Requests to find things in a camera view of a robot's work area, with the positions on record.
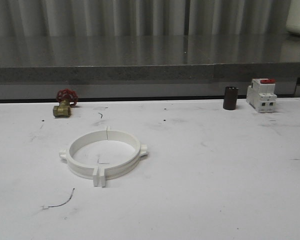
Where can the white half-ring pipe clamp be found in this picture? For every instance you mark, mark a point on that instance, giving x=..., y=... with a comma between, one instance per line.
x=115, y=170
x=94, y=171

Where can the brass valve red handwheel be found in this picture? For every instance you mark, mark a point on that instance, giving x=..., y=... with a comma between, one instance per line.
x=66, y=98

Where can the dark brown cylindrical coupling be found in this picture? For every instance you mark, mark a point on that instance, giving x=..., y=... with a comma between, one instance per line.
x=230, y=98

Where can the white container on counter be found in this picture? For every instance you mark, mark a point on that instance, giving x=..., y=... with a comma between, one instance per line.
x=293, y=18

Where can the white circuit breaker red switch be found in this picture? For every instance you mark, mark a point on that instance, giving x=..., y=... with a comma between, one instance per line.
x=260, y=95

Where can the grey stone counter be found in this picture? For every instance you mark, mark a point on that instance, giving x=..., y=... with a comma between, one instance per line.
x=145, y=67

